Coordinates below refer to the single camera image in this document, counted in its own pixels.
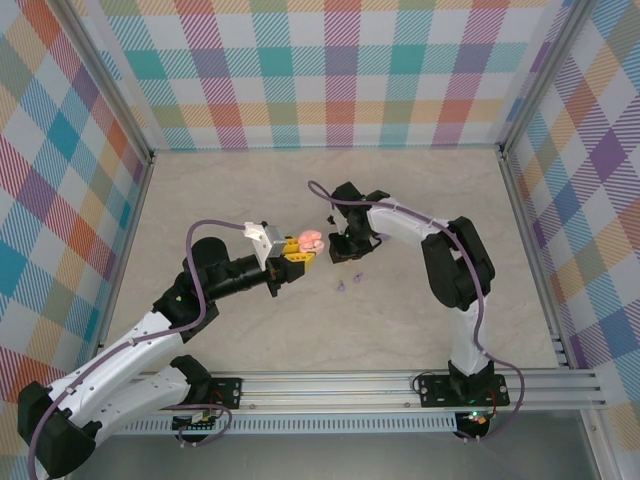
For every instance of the pink earbud charging case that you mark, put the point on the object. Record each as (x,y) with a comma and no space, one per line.
(312,242)

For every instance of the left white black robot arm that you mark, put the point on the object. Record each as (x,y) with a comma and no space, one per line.
(125,350)

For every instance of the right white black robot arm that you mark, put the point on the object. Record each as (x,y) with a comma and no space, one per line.
(460,260)

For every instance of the small controller circuit board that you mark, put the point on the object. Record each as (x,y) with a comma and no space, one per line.
(197,426)
(477,419)

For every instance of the grey metal bottom panel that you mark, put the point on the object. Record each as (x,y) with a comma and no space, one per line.
(325,460)

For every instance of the aluminium frame side rail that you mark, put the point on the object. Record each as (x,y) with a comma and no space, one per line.
(135,215)
(520,215)

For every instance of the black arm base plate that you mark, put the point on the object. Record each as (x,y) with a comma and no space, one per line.
(227,392)
(430,400)

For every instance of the aluminium mounting rail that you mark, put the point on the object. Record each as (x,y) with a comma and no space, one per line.
(325,392)

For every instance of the aluminium frame post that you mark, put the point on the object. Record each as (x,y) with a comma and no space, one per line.
(540,75)
(113,82)

